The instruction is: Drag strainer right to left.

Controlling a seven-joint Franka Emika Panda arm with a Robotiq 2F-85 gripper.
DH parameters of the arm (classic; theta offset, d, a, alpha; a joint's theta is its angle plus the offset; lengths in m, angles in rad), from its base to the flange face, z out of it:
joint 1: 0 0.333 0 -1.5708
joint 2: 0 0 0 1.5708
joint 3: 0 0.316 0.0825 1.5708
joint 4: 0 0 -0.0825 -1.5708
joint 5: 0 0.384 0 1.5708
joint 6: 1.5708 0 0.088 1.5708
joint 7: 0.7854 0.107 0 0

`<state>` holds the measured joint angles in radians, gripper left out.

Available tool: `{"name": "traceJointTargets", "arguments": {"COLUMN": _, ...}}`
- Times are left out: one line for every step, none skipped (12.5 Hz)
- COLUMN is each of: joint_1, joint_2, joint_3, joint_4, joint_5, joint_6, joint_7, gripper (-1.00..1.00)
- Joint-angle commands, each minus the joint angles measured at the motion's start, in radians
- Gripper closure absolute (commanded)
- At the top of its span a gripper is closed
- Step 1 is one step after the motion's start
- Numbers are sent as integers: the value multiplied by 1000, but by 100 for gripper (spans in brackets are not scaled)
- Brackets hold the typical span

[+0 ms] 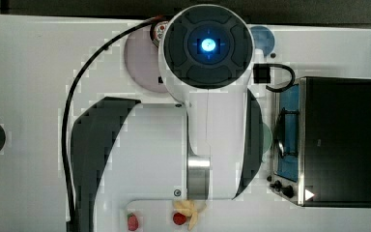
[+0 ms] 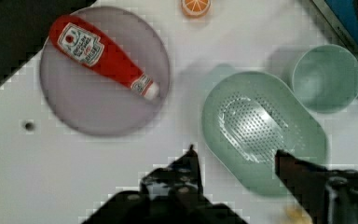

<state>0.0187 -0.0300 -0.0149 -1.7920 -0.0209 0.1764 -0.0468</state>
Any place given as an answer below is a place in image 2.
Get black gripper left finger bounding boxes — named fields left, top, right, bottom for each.
left=140, top=144, right=203, bottom=201

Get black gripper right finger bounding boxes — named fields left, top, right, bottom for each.
left=274, top=150, right=336, bottom=224

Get green oval strainer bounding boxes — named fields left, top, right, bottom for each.
left=201, top=71, right=328, bottom=197

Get green mug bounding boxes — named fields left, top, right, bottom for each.
left=284, top=44, right=358, bottom=114

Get grey round plate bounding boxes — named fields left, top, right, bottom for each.
left=40, top=7, right=171, bottom=136

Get orange slice toy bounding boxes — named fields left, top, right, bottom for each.
left=180, top=0, right=212, bottom=18

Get red ketchup bottle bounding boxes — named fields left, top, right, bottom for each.
left=48, top=15, right=159, bottom=100

